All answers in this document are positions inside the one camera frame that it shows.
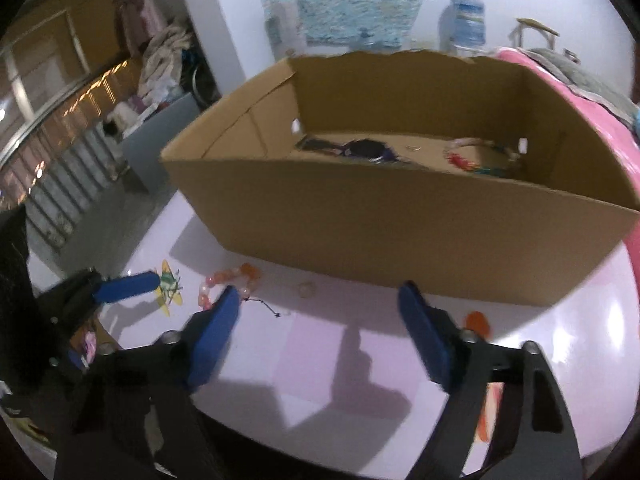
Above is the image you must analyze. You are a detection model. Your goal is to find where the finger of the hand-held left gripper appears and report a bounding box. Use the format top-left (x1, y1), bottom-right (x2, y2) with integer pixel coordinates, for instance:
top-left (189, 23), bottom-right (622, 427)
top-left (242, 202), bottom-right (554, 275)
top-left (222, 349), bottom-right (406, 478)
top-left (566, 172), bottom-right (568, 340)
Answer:
top-left (64, 269), bottom-right (159, 311)

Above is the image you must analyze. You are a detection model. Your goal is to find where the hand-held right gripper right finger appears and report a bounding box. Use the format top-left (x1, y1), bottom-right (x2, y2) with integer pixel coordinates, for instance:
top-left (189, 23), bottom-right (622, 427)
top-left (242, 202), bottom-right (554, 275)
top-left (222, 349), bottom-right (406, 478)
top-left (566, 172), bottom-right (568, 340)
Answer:
top-left (397, 280), bottom-right (584, 480)

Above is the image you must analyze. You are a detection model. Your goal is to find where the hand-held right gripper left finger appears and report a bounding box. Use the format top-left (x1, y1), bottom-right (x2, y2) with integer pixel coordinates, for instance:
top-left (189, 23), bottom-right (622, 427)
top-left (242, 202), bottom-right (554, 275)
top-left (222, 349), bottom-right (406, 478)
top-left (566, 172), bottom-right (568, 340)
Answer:
top-left (54, 285), bottom-right (244, 480)

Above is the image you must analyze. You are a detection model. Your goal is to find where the orange bead bracelet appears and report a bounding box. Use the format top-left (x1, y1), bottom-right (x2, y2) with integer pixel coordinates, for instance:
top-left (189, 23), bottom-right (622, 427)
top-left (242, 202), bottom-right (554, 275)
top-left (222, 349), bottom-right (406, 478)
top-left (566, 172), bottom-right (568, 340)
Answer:
top-left (197, 263), bottom-right (262, 312)

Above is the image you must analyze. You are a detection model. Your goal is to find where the brown cardboard box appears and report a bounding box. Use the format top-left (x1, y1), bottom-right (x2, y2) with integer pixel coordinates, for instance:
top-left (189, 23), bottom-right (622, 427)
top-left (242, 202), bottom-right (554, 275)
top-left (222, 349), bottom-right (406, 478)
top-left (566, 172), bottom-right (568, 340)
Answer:
top-left (160, 50), bottom-right (640, 309)

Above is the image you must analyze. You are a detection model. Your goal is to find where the multicoloured bead bracelet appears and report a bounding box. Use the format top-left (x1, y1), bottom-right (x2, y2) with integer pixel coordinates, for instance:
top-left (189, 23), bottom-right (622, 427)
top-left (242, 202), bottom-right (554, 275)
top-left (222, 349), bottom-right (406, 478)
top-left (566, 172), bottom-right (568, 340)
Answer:
top-left (443, 137), bottom-right (524, 177)

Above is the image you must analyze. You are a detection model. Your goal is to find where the pink strap digital watch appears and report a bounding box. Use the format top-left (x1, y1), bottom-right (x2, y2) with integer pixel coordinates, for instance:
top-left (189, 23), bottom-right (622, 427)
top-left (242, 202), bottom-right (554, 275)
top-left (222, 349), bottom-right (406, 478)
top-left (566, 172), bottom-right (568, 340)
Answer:
top-left (299, 137), bottom-right (402, 167)

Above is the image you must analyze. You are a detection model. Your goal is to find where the corrugated metal shutter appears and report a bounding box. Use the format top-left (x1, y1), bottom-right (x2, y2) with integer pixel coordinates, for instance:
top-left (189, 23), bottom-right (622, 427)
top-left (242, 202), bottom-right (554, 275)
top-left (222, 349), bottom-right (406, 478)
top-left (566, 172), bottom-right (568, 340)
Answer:
top-left (0, 55), bottom-right (143, 251)

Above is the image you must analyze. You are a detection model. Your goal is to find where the grey cabinet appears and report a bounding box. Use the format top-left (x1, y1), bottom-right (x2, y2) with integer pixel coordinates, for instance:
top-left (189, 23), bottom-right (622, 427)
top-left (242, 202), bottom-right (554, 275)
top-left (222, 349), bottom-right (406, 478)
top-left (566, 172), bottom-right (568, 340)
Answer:
top-left (121, 91), bottom-right (207, 194)

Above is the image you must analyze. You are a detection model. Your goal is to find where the pile of clothes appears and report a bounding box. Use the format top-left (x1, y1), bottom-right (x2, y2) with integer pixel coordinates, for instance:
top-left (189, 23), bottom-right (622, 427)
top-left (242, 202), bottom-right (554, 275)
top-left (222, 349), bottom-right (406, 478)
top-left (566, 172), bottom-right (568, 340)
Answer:
top-left (116, 0), bottom-right (202, 107)

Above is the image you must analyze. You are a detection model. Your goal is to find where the pink floral blanket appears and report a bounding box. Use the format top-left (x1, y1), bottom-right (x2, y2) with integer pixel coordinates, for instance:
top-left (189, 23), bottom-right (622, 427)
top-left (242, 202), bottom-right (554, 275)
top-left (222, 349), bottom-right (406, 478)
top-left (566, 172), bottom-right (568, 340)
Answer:
top-left (494, 45), bottom-right (640, 243)

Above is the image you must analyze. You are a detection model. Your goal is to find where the grey-green blanket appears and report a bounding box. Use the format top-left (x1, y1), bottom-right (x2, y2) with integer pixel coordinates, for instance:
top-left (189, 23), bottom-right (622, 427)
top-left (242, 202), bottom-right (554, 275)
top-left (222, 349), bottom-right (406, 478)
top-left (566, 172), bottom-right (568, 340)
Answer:
top-left (524, 47), bottom-right (637, 122)

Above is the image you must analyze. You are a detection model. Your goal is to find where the blue water jug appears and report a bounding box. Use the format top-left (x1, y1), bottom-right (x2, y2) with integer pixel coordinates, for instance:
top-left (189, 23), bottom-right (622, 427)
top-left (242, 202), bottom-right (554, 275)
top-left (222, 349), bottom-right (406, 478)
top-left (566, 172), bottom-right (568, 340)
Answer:
top-left (440, 0), bottom-right (487, 54)

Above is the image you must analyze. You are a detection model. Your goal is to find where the wooden chair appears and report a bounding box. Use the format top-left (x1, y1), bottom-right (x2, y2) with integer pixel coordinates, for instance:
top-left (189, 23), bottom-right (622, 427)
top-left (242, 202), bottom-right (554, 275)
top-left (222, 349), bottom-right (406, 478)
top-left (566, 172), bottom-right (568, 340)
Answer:
top-left (509, 17), bottom-right (561, 52)

